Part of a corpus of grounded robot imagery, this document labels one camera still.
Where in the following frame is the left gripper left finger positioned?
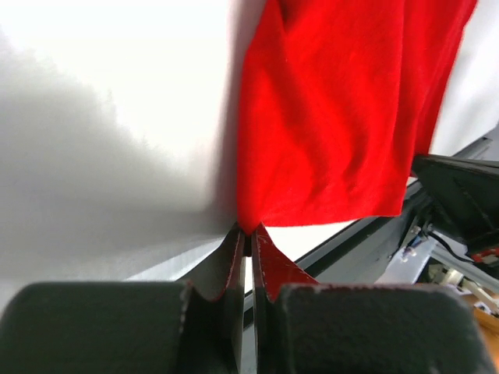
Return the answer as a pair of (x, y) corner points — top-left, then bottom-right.
(1, 226), (245, 373)

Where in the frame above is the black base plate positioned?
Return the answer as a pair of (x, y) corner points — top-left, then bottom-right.
(111, 181), (431, 340)

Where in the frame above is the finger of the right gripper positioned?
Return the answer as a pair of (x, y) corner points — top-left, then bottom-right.
(412, 155), (498, 244)

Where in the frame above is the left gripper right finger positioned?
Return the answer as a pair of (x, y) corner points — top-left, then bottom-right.
(251, 227), (495, 373)

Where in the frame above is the red t shirt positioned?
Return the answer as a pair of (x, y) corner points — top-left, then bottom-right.
(237, 1), (476, 233)

